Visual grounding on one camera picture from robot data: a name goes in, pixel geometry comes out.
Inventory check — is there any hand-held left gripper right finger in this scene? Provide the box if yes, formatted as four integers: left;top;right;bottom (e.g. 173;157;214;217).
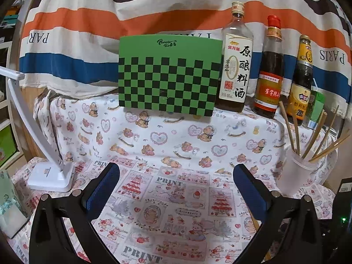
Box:
233;163;330;264

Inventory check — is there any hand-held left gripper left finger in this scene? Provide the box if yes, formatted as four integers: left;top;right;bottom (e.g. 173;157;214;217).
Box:
29;163;121;264

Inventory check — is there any translucent plastic cup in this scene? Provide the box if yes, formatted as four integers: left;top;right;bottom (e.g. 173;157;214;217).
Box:
277;146;325;196

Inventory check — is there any wooden chopstick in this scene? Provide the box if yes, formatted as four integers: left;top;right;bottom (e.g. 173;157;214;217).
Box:
302;110;328;159
308;136;352;162
291;113;301;156
279;101;297;153
313;105;339;156

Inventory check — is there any white desk lamp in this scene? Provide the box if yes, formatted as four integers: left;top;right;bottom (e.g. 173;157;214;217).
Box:
0;65;74;192

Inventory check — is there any pink printed cloth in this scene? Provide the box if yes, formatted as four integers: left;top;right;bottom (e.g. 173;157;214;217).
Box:
5;156;342;264

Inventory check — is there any bear printed white cloth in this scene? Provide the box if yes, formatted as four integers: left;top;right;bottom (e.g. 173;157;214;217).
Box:
33;89;342;188

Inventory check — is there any pale green packet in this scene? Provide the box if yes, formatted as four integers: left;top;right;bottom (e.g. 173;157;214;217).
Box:
0;170;31;239

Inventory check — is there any green drink carton with straw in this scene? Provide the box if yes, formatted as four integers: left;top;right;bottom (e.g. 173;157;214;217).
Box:
306;90;327;130

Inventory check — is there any yellow label oyster sauce bottle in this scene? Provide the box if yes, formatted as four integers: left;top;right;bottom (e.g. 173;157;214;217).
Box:
286;34;314;127

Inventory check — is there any red cap sesame oil bottle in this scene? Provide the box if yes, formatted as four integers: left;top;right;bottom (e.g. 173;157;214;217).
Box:
252;15;285;119

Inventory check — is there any clear cooking wine bottle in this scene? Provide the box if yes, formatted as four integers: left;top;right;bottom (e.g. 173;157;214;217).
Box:
218;2;254;113

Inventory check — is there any green checkered box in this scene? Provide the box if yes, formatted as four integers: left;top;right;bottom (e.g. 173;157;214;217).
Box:
118;34;224;117

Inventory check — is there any storage shelf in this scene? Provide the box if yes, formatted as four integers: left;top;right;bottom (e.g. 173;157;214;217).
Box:
0;0;26;171

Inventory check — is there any striped cloth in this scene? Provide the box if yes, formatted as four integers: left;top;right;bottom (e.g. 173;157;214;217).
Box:
19;0;352;116

